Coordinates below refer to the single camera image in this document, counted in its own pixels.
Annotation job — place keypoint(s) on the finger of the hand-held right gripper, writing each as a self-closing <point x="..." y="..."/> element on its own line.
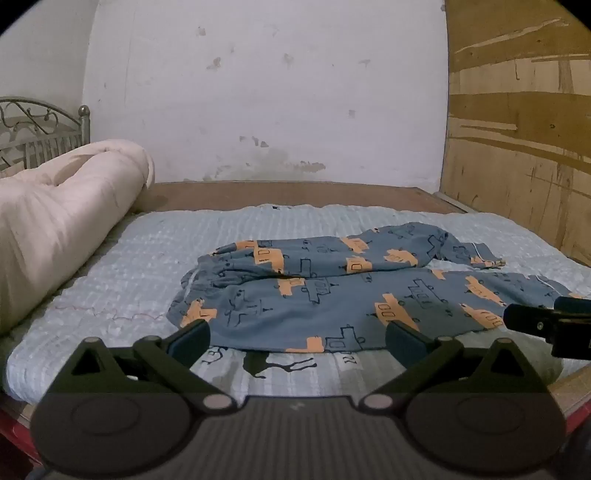
<point x="528" y="319"/>

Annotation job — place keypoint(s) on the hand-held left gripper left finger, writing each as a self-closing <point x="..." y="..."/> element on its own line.
<point x="195" y="336"/>

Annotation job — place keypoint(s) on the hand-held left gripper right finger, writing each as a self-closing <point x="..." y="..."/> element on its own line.
<point x="400" y="339"/>

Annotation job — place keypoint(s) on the blue orange printed pants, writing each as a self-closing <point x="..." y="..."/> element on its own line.
<point x="323" y="300"/>

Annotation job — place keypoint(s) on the red thread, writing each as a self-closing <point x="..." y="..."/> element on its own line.
<point x="115" y="316"/>

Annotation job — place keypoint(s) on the light blue quilted blanket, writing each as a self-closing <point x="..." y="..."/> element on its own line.
<point x="152" y="258"/>

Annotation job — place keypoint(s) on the plywood board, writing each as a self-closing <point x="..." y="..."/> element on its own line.
<point x="517" y="138"/>

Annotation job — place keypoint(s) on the rolled cream quilt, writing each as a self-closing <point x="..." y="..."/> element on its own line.
<point x="55" y="217"/>

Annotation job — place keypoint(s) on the metal bed headboard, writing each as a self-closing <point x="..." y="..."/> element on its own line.
<point x="41" y="134"/>

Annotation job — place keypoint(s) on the red bed frame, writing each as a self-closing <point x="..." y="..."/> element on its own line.
<point x="14" y="434"/>

